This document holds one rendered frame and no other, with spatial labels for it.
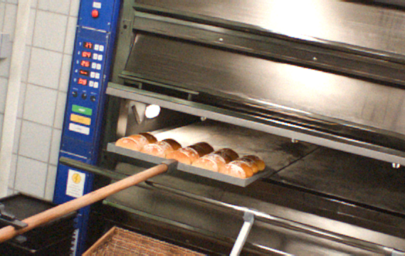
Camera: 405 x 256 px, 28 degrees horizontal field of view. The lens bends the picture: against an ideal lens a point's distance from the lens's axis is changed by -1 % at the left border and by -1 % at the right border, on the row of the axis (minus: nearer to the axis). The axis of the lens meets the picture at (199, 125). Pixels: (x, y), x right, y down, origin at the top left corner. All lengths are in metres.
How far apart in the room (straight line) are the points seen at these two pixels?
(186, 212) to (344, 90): 0.76
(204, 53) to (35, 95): 0.75
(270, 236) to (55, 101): 1.03
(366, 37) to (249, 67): 0.45
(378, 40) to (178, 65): 0.75
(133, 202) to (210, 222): 0.33
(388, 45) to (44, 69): 1.38
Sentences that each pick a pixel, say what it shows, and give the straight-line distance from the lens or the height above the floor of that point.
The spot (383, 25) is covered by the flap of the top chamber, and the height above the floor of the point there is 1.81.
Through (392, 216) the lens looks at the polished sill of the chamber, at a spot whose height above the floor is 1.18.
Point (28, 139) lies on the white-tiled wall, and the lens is 3.40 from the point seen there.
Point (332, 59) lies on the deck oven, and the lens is 2.85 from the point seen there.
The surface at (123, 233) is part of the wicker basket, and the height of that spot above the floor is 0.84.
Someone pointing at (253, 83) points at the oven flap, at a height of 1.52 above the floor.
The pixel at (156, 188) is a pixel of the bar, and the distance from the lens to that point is 2.71.
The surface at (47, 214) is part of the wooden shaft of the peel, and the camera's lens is 2.17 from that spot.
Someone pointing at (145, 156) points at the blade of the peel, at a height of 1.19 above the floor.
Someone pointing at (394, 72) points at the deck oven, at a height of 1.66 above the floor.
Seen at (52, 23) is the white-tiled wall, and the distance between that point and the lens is 3.30.
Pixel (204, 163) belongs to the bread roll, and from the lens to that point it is 2.90.
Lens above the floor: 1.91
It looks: 11 degrees down
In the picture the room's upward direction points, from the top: 10 degrees clockwise
